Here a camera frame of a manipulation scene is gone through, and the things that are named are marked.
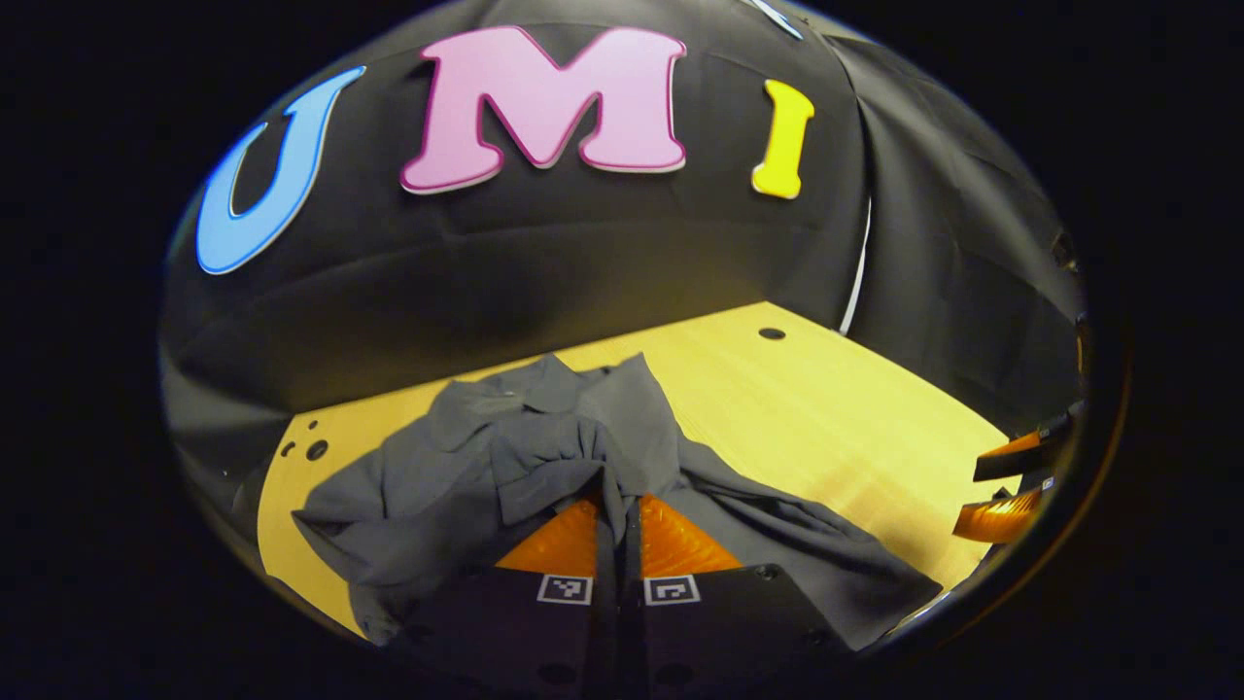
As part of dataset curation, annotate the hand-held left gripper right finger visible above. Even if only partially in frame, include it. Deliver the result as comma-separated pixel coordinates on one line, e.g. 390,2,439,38
622,491,861,700

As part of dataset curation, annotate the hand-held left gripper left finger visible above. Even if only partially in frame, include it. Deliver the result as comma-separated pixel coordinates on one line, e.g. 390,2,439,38
389,491,620,700

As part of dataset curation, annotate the white cable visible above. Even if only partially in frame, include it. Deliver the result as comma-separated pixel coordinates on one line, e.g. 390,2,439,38
839,194,874,336

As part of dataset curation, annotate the black backdrop cloth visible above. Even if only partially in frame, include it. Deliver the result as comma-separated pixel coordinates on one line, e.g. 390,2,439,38
158,0,1088,458

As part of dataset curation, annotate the grey collared shirt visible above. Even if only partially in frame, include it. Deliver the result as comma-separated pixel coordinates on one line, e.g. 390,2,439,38
292,352,944,650

